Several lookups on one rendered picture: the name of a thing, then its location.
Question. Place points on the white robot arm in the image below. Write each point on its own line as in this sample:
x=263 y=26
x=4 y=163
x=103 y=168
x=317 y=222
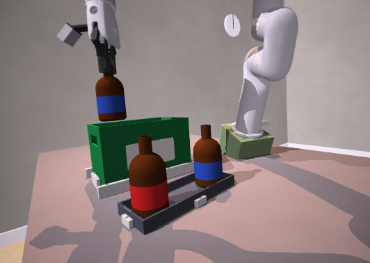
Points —
x=278 y=29

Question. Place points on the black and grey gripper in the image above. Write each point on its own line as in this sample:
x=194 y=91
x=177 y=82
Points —
x=103 y=25

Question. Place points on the brown bottle with blue label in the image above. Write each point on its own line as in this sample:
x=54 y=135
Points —
x=110 y=98
x=207 y=159

